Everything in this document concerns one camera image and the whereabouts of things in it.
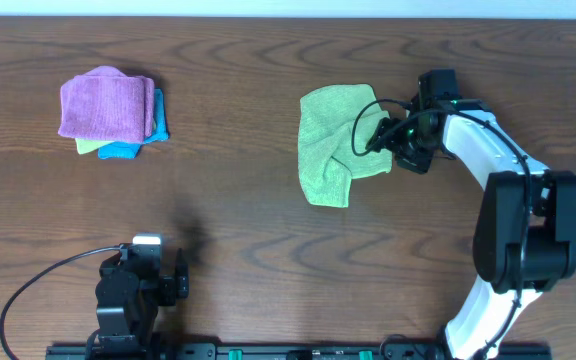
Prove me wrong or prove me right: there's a light green cloth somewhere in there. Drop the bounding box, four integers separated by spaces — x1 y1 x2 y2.
298 84 393 208

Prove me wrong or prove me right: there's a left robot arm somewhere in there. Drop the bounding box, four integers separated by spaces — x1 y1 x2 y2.
84 244 189 359

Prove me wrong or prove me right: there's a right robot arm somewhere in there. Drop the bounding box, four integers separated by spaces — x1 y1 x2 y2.
365 101 576 359

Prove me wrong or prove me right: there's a folded blue cloth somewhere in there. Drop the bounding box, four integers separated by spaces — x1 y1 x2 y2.
97 88 169 160

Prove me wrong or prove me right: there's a folded pale green cloth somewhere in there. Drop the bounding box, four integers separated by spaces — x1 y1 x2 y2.
75 138 111 155

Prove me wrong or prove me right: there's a folded purple cloth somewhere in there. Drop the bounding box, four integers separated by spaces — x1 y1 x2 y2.
58 66 155 144

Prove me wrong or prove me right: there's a left black cable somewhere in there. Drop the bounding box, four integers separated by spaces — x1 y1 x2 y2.
0 244 124 360

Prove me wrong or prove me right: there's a black cable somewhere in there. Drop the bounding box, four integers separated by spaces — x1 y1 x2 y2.
0 244 124 360
350 97 532 360

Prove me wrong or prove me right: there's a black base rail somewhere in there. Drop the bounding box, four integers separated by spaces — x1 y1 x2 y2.
45 342 553 360

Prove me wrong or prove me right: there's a right black cable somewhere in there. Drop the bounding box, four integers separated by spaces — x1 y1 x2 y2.
350 97 532 360

